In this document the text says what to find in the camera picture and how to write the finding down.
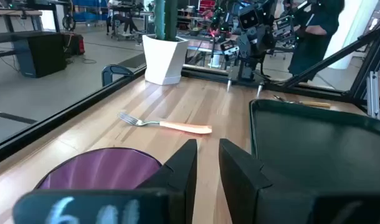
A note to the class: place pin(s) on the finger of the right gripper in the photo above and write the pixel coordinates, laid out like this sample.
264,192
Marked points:
229,84
259,88

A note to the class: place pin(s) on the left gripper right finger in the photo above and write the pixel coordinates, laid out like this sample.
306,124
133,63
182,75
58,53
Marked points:
246,193

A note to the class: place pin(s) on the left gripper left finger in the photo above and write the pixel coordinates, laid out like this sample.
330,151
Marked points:
177,186

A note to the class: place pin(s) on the purple plastic cup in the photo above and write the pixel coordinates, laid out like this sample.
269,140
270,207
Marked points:
99,171

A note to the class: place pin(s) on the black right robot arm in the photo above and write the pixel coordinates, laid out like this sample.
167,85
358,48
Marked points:
283,28

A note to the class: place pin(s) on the dark green tray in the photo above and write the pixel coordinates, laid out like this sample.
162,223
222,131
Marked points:
317,149

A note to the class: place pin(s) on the person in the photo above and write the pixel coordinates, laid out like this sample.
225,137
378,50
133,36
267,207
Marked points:
121,18
314,46

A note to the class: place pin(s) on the red storage bin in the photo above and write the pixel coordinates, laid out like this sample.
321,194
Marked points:
206,5

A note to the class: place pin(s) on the white planter pot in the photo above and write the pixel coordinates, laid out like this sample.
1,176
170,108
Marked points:
163,59

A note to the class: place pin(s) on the white pillar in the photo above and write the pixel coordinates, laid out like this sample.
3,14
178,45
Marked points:
349,31

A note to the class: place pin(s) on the green cactus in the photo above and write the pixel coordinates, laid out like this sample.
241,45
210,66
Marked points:
165,18

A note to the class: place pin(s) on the blue storage rack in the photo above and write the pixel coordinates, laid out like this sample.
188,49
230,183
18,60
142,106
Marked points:
90,11

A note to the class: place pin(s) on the red black equipment case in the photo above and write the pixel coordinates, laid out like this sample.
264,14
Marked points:
76,45

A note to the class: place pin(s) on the black box cabinet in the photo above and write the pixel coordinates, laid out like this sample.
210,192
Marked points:
43,54

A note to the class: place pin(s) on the wooden top workbench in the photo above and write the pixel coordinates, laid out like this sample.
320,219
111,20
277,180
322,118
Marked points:
12,13

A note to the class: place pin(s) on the aluminium profile post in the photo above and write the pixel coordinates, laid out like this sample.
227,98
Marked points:
373,96

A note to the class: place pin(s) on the dark curved bracket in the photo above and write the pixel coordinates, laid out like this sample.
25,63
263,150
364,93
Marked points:
115,71

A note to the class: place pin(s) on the black metal table frame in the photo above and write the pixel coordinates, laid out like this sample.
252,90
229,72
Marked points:
53,119

